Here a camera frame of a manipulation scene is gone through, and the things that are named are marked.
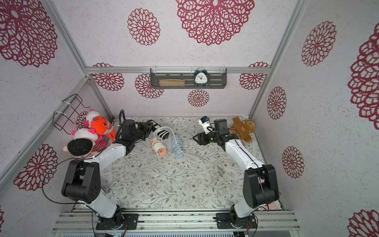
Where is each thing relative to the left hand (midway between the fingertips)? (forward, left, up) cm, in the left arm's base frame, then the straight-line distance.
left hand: (154, 123), depth 90 cm
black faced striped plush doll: (-14, +36, 0) cm, 39 cm away
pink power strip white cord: (-9, -2, -13) cm, 16 cm away
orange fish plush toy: (-3, +32, +1) cm, 32 cm away
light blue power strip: (-5, -13, -17) cm, 22 cm away
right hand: (-8, -26, -1) cm, 27 cm away
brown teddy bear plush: (+6, -59, -13) cm, 61 cm away
